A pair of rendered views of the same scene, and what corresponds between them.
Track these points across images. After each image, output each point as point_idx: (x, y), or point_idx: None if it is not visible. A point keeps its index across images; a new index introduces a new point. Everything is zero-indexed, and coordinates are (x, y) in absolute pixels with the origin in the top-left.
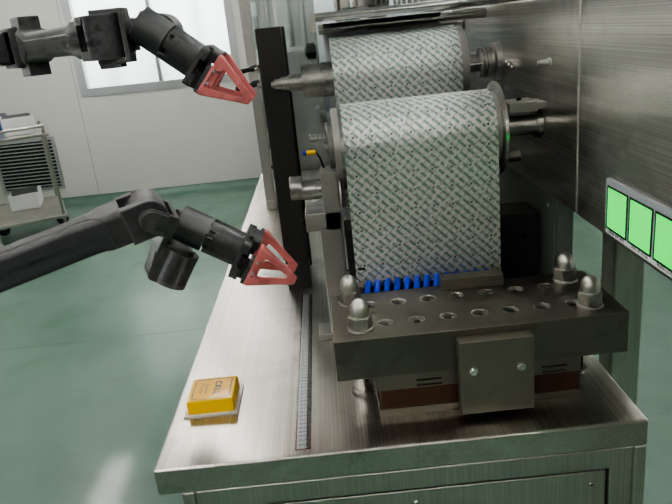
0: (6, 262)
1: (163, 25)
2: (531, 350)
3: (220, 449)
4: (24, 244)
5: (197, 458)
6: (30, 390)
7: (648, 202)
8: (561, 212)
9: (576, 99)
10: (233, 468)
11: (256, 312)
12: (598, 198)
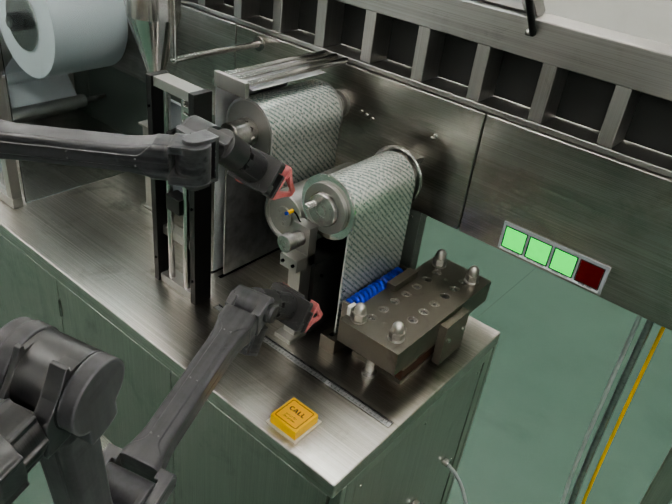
0: (203, 393)
1: (246, 146)
2: (467, 318)
3: (349, 450)
4: (206, 372)
5: (345, 463)
6: None
7: (548, 242)
8: (422, 220)
9: (469, 169)
10: (368, 457)
11: (202, 337)
12: (488, 227)
